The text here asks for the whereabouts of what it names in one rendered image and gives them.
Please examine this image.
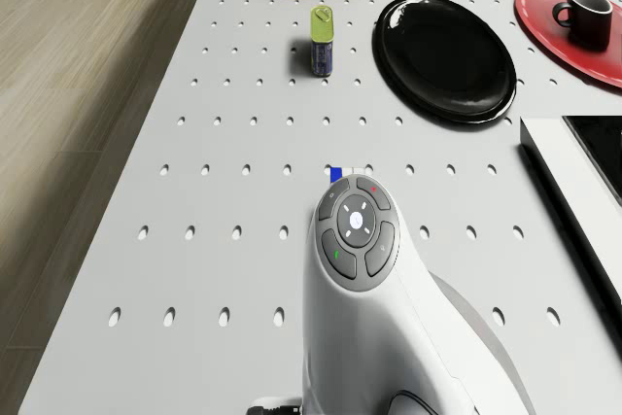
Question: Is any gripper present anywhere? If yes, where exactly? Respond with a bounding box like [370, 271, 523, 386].
[246, 396, 303, 415]

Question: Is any black mug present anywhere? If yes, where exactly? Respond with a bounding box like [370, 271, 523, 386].
[552, 0, 614, 52]

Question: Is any puzzle cube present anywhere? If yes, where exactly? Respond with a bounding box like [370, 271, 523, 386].
[329, 166, 366, 186]

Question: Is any flat-sided can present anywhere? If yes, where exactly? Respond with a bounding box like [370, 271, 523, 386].
[310, 5, 335, 79]

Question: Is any black plate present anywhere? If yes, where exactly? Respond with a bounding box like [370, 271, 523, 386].
[372, 0, 518, 125]

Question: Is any red plate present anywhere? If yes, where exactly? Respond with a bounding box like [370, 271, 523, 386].
[514, 0, 622, 89]

